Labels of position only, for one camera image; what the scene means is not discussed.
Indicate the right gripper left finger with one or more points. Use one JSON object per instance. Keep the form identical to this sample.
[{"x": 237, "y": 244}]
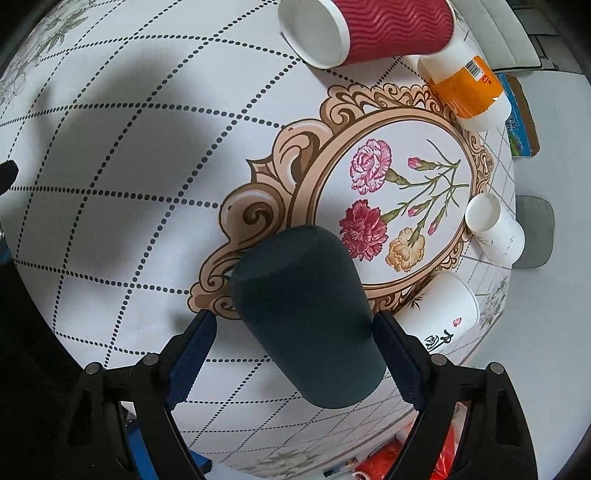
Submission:
[{"x": 185, "y": 354}]

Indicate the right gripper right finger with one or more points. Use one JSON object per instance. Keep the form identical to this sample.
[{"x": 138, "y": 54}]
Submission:
[{"x": 404, "y": 356}]

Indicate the dark teal cup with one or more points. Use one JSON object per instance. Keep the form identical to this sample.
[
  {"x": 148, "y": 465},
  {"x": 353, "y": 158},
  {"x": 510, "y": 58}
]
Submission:
[{"x": 300, "y": 295}]

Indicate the red ribbed paper cup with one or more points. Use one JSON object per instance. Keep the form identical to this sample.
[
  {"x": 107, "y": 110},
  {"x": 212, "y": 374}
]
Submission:
[{"x": 329, "y": 34}]

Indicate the white cup with calligraphy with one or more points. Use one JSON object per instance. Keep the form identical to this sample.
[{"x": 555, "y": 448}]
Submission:
[{"x": 441, "y": 313}]

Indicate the white paper cup lying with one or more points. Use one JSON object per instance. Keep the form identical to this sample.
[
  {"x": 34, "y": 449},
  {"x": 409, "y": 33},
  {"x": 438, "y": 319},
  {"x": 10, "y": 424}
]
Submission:
[{"x": 500, "y": 236}]

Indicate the orange white paper cup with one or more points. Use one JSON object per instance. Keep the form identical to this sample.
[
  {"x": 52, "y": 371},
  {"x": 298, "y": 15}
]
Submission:
[{"x": 463, "y": 81}]

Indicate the grey office chair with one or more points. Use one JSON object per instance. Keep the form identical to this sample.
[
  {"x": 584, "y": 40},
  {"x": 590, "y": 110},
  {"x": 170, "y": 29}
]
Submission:
[{"x": 536, "y": 217}]

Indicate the white patterned tablecloth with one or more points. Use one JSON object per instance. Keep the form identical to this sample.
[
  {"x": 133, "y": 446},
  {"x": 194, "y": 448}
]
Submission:
[{"x": 156, "y": 141}]

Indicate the cardboard box with toys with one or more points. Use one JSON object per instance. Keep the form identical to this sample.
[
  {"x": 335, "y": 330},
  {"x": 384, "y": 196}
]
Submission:
[{"x": 520, "y": 126}]

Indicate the white dining chair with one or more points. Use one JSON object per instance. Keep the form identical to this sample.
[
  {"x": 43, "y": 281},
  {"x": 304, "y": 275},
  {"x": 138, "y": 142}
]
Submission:
[{"x": 500, "y": 34}]

